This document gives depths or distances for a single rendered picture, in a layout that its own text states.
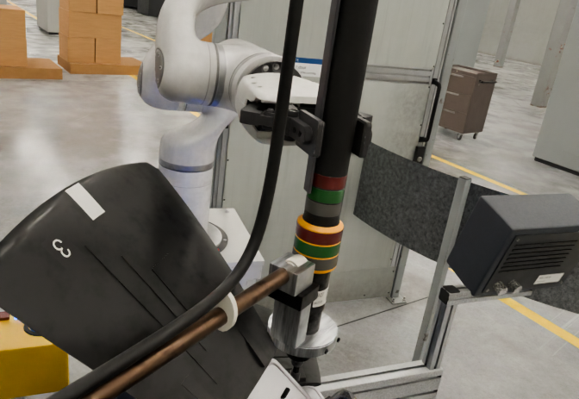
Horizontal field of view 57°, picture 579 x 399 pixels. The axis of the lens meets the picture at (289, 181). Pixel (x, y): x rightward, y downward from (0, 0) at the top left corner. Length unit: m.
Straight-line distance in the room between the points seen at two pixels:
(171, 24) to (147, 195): 0.22
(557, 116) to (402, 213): 4.71
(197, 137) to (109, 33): 7.65
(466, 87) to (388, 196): 4.84
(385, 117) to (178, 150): 1.67
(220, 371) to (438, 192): 1.99
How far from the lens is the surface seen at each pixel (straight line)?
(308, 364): 0.69
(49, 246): 0.43
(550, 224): 1.19
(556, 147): 7.07
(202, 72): 0.63
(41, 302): 0.41
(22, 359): 0.90
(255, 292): 0.43
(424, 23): 2.69
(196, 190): 1.18
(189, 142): 1.14
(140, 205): 0.49
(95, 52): 8.76
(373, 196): 2.64
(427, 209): 2.44
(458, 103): 7.36
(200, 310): 0.38
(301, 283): 0.47
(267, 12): 2.32
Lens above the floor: 1.60
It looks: 20 degrees down
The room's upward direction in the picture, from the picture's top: 8 degrees clockwise
